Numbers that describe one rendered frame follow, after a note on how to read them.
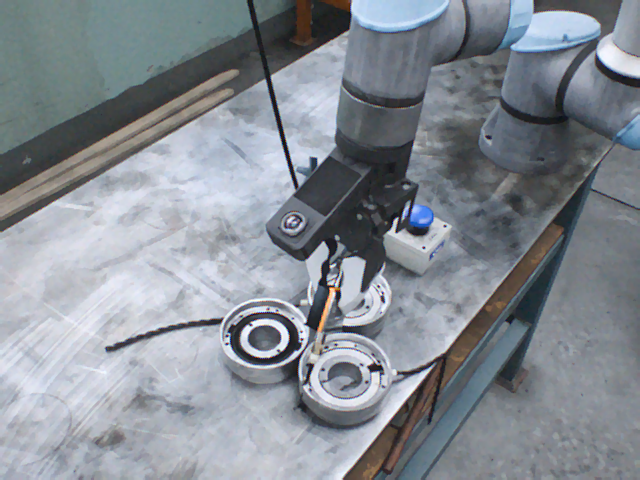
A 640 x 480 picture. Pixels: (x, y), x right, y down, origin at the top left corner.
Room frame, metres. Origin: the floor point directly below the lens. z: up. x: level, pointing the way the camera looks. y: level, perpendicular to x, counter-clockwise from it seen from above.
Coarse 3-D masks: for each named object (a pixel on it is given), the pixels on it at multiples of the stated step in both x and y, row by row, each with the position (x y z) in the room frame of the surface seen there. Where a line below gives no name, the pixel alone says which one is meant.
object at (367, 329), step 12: (312, 288) 0.58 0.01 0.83; (384, 288) 0.59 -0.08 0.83; (312, 300) 0.56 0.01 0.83; (384, 300) 0.57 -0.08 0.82; (348, 312) 0.54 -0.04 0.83; (360, 312) 0.54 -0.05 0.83; (384, 312) 0.54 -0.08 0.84; (348, 324) 0.52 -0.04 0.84; (360, 324) 0.52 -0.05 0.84; (372, 324) 0.52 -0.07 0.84; (384, 324) 0.54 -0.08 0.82
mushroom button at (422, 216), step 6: (414, 210) 0.69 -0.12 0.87; (420, 210) 0.69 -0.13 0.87; (426, 210) 0.69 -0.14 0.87; (414, 216) 0.68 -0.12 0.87; (420, 216) 0.68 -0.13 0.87; (426, 216) 0.68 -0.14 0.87; (432, 216) 0.68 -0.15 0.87; (414, 222) 0.67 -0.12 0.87; (420, 222) 0.67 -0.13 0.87; (426, 222) 0.67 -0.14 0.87; (432, 222) 0.68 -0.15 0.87
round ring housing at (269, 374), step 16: (240, 304) 0.54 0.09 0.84; (256, 304) 0.55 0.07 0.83; (272, 304) 0.55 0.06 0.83; (288, 304) 0.54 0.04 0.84; (224, 320) 0.51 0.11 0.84; (256, 320) 0.52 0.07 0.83; (272, 320) 0.53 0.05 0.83; (304, 320) 0.52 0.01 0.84; (224, 336) 0.50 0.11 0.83; (240, 336) 0.50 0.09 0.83; (256, 336) 0.51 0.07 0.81; (272, 336) 0.52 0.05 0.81; (288, 336) 0.50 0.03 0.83; (304, 336) 0.50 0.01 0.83; (224, 352) 0.47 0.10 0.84; (256, 352) 0.48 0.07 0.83; (272, 352) 0.48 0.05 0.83; (240, 368) 0.45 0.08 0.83; (256, 368) 0.45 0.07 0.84; (272, 368) 0.45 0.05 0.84; (288, 368) 0.46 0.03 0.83
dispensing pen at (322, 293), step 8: (336, 264) 0.51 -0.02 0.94; (336, 280) 0.50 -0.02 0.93; (320, 288) 0.49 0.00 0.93; (328, 288) 0.49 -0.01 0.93; (320, 296) 0.48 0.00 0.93; (328, 296) 0.48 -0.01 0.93; (312, 304) 0.48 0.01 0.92; (320, 304) 0.47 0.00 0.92; (312, 312) 0.47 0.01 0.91; (320, 312) 0.47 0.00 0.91; (312, 320) 0.47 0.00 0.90; (320, 320) 0.46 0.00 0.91; (312, 328) 0.46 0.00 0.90; (320, 336) 0.46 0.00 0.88; (312, 344) 0.46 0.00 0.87; (320, 344) 0.46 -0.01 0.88; (312, 352) 0.45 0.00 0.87; (320, 352) 0.45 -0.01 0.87; (312, 360) 0.45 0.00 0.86; (312, 368) 0.44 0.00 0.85
